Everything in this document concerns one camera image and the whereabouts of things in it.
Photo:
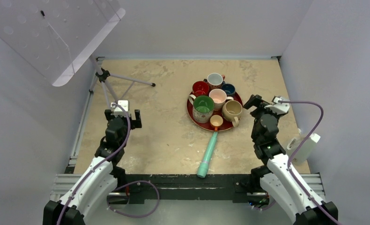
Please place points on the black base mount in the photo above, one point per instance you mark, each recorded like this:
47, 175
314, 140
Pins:
237, 188

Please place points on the pink white mug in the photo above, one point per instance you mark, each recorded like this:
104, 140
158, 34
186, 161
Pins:
219, 97

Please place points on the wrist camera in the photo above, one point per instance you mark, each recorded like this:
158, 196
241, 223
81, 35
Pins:
279, 105
120, 108

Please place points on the tripod stand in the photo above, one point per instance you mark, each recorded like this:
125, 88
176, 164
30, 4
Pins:
102, 76

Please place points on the clear acrylic panel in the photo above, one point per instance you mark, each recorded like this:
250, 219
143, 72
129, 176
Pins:
56, 37

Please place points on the white box on wall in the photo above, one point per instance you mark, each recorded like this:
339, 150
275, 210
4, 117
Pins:
305, 150

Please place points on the red glossy mug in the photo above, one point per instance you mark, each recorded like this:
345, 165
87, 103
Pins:
200, 88

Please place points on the aluminium frame rail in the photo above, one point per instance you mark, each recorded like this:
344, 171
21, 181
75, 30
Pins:
169, 142

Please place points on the teal pen tube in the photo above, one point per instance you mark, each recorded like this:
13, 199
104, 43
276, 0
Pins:
204, 165

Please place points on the large white cat mug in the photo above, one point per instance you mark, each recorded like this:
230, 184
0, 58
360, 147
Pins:
203, 107

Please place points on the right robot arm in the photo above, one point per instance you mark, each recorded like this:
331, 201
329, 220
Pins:
278, 177

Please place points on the cream teapot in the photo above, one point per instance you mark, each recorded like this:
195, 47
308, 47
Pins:
232, 111

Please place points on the red round tray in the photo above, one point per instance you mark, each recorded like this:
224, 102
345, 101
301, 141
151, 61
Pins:
207, 126

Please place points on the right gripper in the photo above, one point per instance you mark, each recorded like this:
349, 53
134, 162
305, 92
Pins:
256, 101

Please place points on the small orange cup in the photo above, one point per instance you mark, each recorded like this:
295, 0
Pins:
215, 122

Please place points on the blue mug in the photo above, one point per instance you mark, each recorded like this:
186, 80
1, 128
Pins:
229, 89

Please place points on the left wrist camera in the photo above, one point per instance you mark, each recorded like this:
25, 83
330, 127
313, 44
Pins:
120, 108

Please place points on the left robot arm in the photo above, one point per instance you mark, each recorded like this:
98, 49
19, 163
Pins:
103, 175

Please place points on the pink brown mug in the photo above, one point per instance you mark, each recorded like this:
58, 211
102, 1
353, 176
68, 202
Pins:
215, 80

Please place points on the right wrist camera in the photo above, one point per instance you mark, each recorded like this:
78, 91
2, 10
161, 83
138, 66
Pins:
279, 105

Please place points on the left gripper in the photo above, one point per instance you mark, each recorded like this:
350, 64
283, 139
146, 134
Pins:
135, 123

